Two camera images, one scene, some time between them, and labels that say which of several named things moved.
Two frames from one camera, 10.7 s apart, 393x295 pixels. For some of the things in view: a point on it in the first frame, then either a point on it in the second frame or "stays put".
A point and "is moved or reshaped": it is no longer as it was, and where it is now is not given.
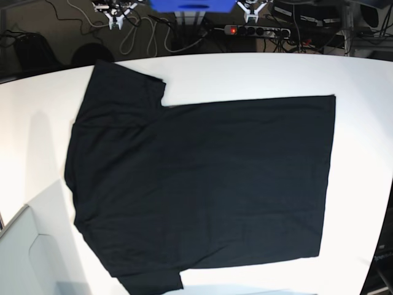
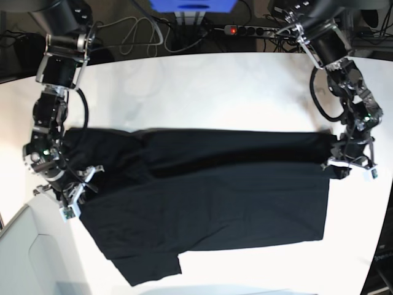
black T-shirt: (158, 188) is moved or reshaped
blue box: (193, 6) stays put
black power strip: (260, 31) stays put
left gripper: (116, 13) -> (42, 154)
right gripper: (251, 13) -> (352, 151)
